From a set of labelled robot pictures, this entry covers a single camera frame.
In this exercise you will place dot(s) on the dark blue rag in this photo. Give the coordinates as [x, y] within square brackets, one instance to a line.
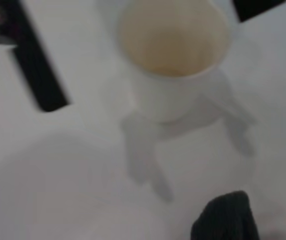
[223, 217]

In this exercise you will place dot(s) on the clear plastic cup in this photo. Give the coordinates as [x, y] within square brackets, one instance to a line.
[172, 37]

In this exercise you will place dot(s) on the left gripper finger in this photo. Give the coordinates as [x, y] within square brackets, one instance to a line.
[40, 70]
[253, 8]

